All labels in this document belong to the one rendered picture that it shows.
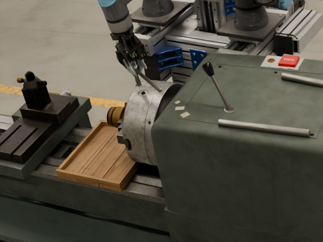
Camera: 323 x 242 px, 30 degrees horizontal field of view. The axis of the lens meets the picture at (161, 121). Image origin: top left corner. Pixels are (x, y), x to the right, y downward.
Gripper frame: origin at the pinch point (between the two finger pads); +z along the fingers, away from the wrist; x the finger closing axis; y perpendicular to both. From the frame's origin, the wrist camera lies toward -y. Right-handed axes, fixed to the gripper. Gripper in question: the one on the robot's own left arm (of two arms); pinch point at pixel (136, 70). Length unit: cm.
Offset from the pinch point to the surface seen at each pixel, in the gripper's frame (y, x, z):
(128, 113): -0.4, -8.3, 15.7
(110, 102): -182, 12, 165
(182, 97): 11.0, 9.1, 10.8
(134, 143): 5.9, -11.6, 24.0
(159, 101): 4.1, 2.9, 13.6
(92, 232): -14, -41, 79
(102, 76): -223, 20, 171
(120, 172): -6, -19, 46
